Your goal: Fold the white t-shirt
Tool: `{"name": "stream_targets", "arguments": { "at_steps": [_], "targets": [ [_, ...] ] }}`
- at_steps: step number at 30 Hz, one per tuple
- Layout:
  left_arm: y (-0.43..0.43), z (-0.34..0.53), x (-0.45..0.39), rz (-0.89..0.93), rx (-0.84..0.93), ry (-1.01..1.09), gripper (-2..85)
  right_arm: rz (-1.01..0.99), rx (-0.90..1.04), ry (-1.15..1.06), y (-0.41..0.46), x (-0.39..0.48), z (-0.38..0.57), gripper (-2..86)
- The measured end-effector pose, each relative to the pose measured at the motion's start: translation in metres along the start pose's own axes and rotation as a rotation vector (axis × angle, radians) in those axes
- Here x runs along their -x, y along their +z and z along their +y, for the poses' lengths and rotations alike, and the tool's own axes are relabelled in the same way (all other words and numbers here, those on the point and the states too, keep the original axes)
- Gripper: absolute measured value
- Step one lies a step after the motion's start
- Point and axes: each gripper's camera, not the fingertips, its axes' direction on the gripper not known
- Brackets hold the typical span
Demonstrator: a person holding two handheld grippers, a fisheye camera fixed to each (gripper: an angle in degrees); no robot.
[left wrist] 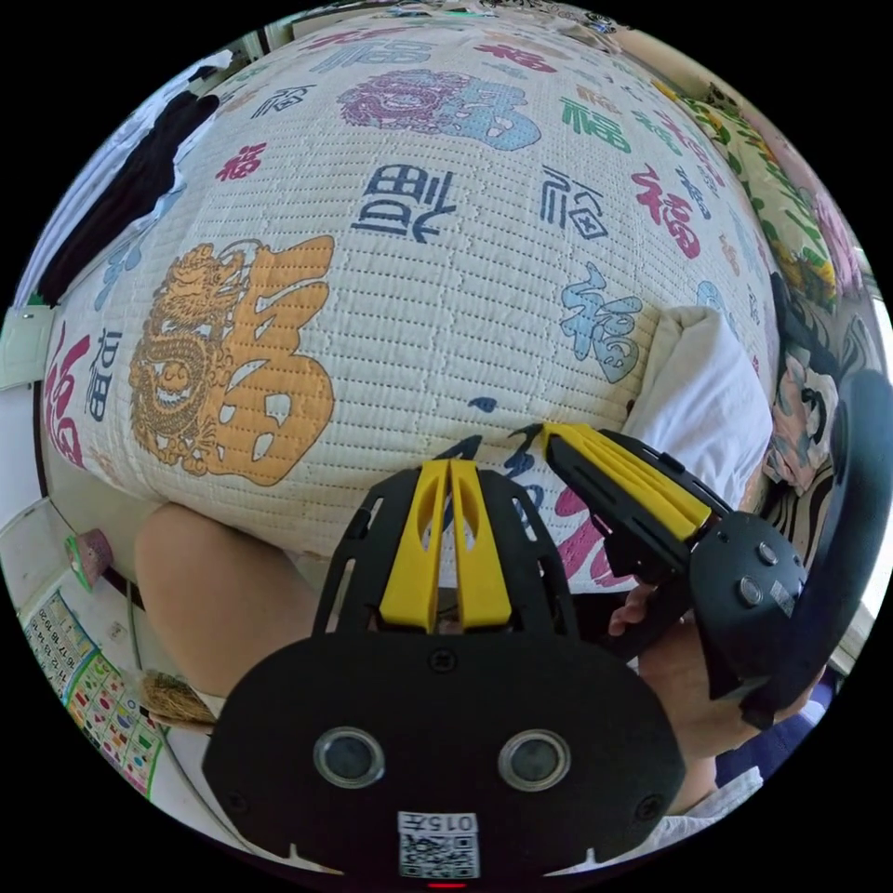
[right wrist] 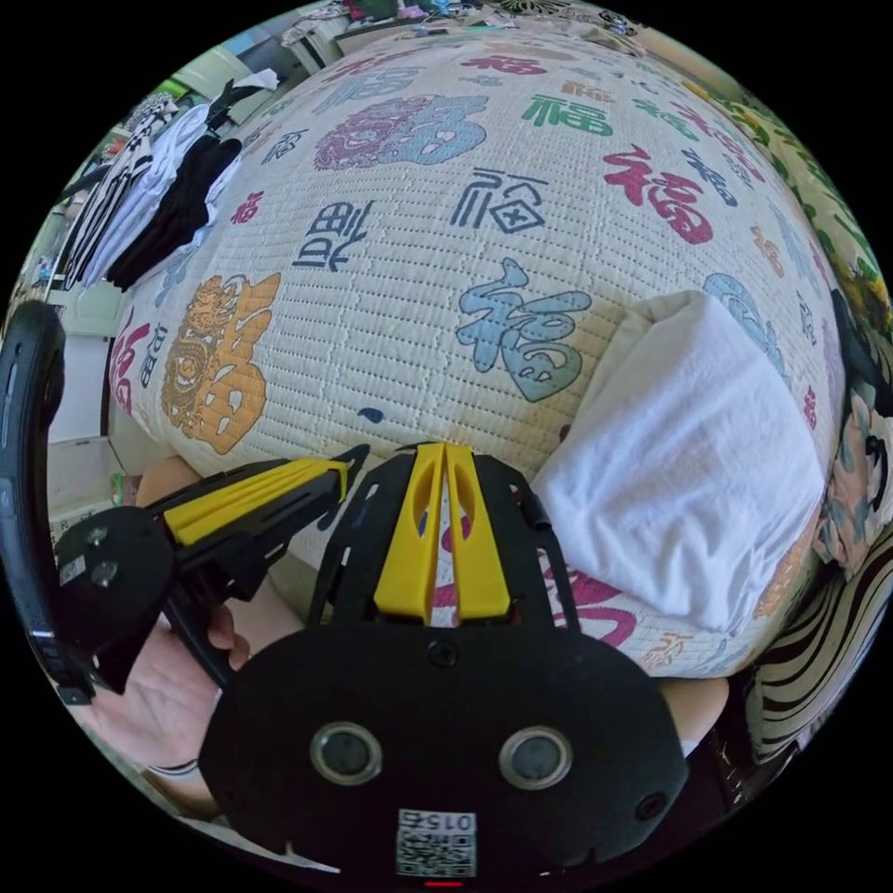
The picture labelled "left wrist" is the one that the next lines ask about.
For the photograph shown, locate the person's right hand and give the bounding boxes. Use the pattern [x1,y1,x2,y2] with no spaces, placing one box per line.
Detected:
[606,584,721,763]

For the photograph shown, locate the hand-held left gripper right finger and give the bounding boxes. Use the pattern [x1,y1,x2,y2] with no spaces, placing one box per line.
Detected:
[449,460,515,631]

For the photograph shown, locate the colourful chart poster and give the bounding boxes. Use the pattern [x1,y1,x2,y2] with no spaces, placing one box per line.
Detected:
[19,589,168,802]

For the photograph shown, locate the black and white pile of clothes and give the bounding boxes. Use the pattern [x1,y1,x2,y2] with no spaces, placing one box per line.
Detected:
[12,47,235,312]

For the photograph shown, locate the pile of clothes with print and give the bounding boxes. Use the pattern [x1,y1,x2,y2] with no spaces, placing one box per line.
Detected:
[758,275,882,521]

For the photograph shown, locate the person's body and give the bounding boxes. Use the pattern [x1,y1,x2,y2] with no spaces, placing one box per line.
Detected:
[133,501,838,860]

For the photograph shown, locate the floral pillow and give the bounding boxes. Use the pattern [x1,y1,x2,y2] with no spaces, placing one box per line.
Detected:
[654,74,870,316]

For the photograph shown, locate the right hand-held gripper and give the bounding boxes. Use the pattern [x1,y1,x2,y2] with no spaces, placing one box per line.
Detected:
[511,422,812,703]

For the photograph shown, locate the bed with printed quilt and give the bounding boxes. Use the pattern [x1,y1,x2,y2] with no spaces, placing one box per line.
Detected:
[38,12,793,584]

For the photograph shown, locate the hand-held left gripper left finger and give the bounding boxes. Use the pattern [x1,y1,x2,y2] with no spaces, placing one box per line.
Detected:
[379,460,448,634]

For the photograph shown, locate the white t-shirt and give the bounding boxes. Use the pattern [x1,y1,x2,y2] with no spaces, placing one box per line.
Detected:
[619,305,777,493]

